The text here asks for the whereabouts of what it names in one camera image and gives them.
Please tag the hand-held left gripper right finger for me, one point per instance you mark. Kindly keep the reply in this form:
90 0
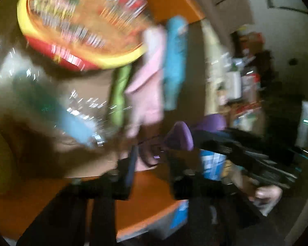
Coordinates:
181 184

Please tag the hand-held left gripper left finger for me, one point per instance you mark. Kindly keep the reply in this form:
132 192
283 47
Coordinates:
131 167

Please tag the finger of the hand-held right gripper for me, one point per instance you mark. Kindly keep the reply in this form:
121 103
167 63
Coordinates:
213 139

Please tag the purple soft object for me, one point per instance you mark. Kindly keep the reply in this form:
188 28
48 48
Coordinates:
182 135

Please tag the person's right hand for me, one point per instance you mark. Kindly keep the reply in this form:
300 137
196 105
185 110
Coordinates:
268 194

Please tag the blue and white box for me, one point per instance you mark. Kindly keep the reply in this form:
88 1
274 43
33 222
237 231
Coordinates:
211 164

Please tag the white device with green light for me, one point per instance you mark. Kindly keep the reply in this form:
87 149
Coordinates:
306 123

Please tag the cluttered shelf of goods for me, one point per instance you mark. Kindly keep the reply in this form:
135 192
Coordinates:
236 82

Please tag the green cloth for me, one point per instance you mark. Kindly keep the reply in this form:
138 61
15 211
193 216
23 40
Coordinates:
120 94

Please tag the turquoise cloth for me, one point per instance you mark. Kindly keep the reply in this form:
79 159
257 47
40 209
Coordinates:
174 61

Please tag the pink cloth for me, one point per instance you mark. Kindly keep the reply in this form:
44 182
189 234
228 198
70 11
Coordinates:
147 82

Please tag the clear plastic bag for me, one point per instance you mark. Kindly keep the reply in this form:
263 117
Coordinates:
48 100

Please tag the yellow instant noodle bowl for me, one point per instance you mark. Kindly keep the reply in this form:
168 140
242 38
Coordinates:
79 23

